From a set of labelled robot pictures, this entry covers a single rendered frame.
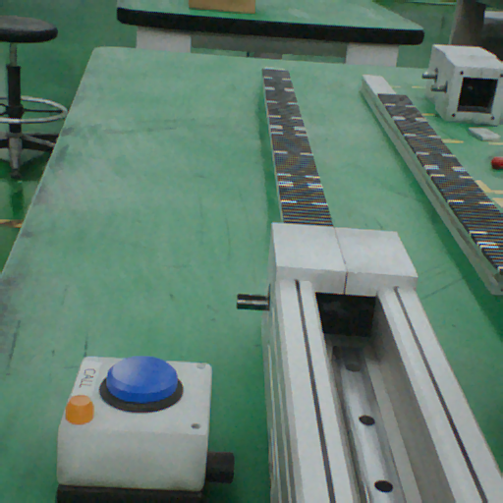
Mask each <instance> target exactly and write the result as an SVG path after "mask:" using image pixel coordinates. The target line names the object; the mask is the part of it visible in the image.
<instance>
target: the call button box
mask: <svg viewBox="0 0 503 503"><path fill-rule="evenodd" d="M122 360H124V359H114V358H99V357H86V358H84V359H83V361H82V364H81V367H80V370H79V373H77V376H76V380H75V383H74V386H73V389H72V393H71V396H70V399H71V398H72V397H74V396H77V395H86V396H87V397H89V398H90V400H91V402H92V404H93V405H94V416H93V420H92V421H90V422H88V423H87V424H82V425H76V424H70V423H68V422H67V421H66V409H65V412H64V414H63V418H62V421H60V424H59V427H58V461H57V479H58V482H59V483H58V486H57V491H56V503H203V488H204V483H205V482H212V483H229V484H231V483H232V482H233V478H234V465H235V454H233V452H227V451H211V450H208V436H209V417H210V396H211V377H212V369H211V367H210V365H208V364H205V363H190V362H188V363H174V362H167V363H168V364H170V365H171V366H173V367H174V368H175V370H176V372H178V375H177V387H176V390H175V391H174V392H173V393H172V394H171V396H170V397H168V398H166V399H163V400H160V401H155V402H148V403H138V402H131V401H125V400H122V399H120V398H117V397H116V396H114V395H113V394H111V392H109V391H108V390H107V388H106V376H107V374H108V371H109V369H110V367H111V366H112V365H113V364H115V363H117V362H120V361H122ZM70 399H68V401H70Z"/></svg>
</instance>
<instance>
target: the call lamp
mask: <svg viewBox="0 0 503 503"><path fill-rule="evenodd" d="M93 416H94V405H93V404H92V402H91V400H90V398H89V397H87V396H86V395H77V396H74V397H72V398H71V399H70V401H68V403H67V406H66V421H67V422H68V423H70V424H76V425H82V424H87V423H88V422H90V421H92V420H93Z"/></svg>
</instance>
